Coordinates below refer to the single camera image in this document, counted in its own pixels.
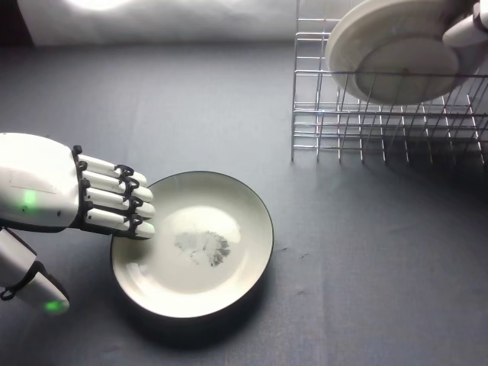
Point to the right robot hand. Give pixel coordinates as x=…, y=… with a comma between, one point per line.
x=470, y=42

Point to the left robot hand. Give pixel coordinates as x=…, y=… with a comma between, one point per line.
x=38, y=183

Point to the white plate with dark rim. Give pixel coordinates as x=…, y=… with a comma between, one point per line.
x=198, y=259
x=381, y=45

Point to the white backdrop cloth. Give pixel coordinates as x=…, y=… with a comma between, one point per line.
x=171, y=19

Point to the grey table cloth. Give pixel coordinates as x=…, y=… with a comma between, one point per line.
x=343, y=248

